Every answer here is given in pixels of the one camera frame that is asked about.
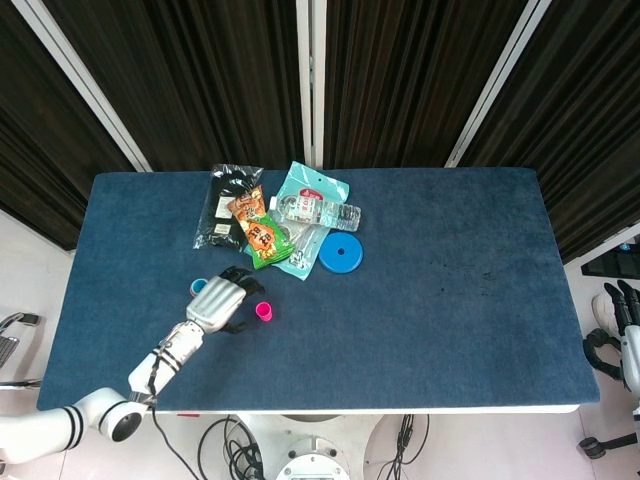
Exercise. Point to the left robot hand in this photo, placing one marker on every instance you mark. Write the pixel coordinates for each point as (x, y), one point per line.
(215, 302)

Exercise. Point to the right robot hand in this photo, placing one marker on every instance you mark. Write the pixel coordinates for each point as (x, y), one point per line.
(632, 350)

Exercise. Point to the light blue plastic cup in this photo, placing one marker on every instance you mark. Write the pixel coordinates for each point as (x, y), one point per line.
(199, 285)

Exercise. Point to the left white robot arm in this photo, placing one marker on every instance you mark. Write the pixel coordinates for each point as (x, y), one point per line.
(90, 415)

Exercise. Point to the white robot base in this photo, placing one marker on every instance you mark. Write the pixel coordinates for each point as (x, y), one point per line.
(310, 450)

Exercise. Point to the pink plastic cup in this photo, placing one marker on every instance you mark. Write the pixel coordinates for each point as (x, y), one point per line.
(264, 311)

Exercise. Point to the orange green snack bag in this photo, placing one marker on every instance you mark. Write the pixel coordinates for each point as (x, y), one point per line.
(262, 240)

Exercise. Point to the black monitor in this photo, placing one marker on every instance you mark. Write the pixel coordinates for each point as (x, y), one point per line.
(612, 263)

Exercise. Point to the black item in clear bag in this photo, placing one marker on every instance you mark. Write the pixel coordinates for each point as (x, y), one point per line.
(222, 200)

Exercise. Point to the black chair wheel base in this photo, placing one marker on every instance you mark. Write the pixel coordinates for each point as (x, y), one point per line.
(592, 446)

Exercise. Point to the clear plastic water bottle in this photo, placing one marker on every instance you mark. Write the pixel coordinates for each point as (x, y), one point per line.
(325, 212)

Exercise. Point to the blue round disc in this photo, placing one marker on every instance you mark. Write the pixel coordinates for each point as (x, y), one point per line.
(350, 257)

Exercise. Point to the teal utensil package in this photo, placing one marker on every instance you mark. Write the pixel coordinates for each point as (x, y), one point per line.
(312, 182)

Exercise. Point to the blue table cloth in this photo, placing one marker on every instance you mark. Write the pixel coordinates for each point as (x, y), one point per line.
(425, 325)

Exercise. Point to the dark brown curtain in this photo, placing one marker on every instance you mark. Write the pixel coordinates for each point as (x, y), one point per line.
(200, 85)
(400, 85)
(590, 140)
(35, 150)

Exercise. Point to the metal chair frame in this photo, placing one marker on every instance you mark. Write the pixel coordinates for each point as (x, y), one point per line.
(15, 320)

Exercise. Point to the white frame post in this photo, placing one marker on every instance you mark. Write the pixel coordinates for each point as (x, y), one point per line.
(310, 85)
(495, 85)
(85, 85)

